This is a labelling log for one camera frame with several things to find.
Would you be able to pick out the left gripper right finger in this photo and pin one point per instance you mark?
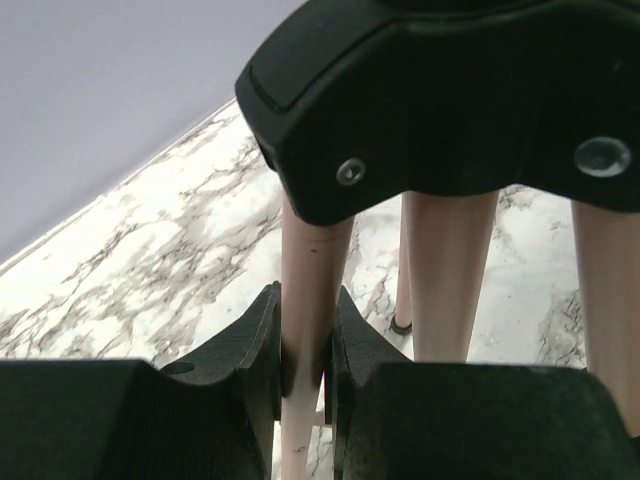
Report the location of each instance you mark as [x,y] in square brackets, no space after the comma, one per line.
[396,419]

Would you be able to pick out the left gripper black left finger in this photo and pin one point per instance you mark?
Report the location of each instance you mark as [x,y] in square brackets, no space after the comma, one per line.
[207,415]

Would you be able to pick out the pink perforated music stand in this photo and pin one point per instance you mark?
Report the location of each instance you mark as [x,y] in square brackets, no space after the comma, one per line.
[445,103]

